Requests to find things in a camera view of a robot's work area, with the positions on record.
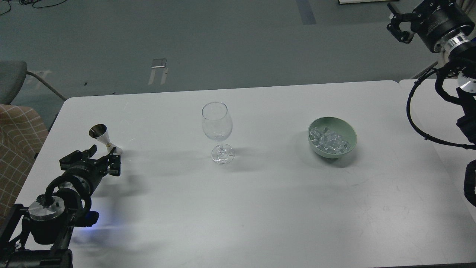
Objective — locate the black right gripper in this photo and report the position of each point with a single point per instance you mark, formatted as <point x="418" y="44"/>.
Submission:
<point x="434" y="20"/>

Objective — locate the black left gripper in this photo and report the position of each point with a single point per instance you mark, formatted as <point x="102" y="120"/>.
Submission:
<point x="90" y="171"/>

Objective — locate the steel cocktail jigger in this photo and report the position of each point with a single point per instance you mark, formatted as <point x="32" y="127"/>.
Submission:
<point x="100" y="133"/>

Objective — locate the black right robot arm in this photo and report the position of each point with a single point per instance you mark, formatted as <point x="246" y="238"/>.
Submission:
<point x="455" y="83"/>

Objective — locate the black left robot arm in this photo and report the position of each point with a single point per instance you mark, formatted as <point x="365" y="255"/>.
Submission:
<point x="39" y="235"/>

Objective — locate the clear wine glass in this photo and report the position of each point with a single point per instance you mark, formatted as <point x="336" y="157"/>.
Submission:
<point x="217" y="125"/>

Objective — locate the pile of clear ice cubes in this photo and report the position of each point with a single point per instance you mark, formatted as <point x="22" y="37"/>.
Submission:
<point x="329" y="141"/>

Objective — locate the beige checkered cushion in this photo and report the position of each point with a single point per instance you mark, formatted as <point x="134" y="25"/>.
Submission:
<point x="22" y="135"/>

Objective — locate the grey metal floor plate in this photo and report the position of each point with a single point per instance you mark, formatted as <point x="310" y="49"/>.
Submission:
<point x="159" y="63"/>

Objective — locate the grey chair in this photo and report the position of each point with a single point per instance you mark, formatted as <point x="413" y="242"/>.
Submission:
<point x="12" y="77"/>

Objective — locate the green ceramic bowl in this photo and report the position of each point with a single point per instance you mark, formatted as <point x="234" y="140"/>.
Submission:
<point x="339" y="126"/>

